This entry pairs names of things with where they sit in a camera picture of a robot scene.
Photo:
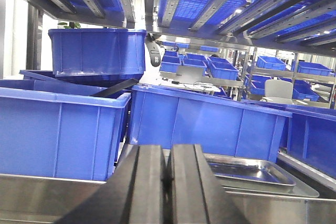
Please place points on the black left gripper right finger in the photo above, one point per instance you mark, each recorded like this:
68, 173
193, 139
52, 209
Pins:
195, 194

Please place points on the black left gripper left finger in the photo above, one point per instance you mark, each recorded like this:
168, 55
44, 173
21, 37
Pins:
133, 194

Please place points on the silver metal tray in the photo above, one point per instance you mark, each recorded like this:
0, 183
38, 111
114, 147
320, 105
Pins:
250, 174

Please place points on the blue bin upper centre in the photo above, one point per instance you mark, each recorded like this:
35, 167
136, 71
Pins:
166, 116

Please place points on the silver tray lower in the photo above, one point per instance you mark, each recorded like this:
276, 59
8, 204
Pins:
301, 189

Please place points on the grey laptop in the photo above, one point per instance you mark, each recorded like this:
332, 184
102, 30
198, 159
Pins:
189, 75

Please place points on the blue bin upper right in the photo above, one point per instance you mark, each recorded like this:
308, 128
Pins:
311, 137

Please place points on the white chair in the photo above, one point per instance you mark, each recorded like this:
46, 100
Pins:
278, 91

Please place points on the stacked blue bin upper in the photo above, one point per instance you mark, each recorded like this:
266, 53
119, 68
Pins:
98, 53

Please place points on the overhead shelf rack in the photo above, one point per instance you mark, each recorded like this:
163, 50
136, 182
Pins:
306, 26

